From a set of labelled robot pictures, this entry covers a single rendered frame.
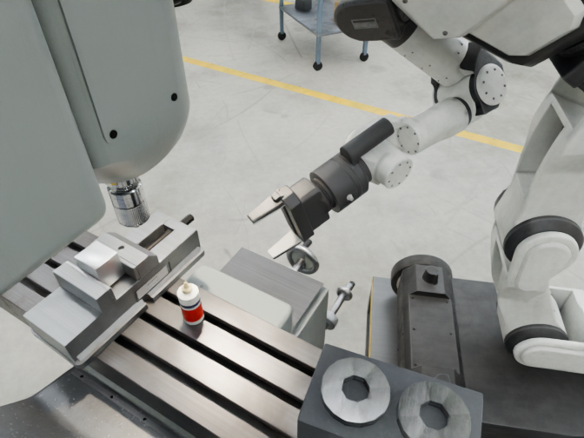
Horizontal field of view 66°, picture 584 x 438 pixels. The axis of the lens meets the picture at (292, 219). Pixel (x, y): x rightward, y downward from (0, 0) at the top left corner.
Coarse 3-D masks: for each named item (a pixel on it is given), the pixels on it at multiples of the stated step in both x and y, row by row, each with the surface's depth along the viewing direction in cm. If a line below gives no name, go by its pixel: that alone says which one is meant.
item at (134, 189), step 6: (138, 180) 64; (108, 186) 63; (132, 186) 63; (138, 186) 63; (108, 192) 62; (114, 192) 62; (120, 192) 62; (126, 192) 62; (132, 192) 62; (138, 192) 63; (114, 198) 62; (120, 198) 62; (126, 198) 62
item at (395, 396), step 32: (352, 352) 64; (320, 384) 60; (352, 384) 60; (384, 384) 59; (416, 384) 59; (448, 384) 60; (320, 416) 57; (352, 416) 55; (384, 416) 57; (416, 416) 55; (448, 416) 56; (480, 416) 57
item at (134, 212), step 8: (112, 200) 63; (120, 200) 62; (128, 200) 62; (136, 200) 63; (144, 200) 65; (120, 208) 63; (128, 208) 63; (136, 208) 64; (144, 208) 65; (120, 216) 64; (128, 216) 64; (136, 216) 65; (144, 216) 66; (128, 224) 65; (136, 224) 65
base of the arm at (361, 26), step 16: (352, 0) 75; (368, 0) 73; (384, 0) 72; (336, 16) 78; (352, 16) 77; (368, 16) 76; (384, 16) 75; (400, 16) 76; (352, 32) 81; (368, 32) 80; (384, 32) 78; (400, 32) 78
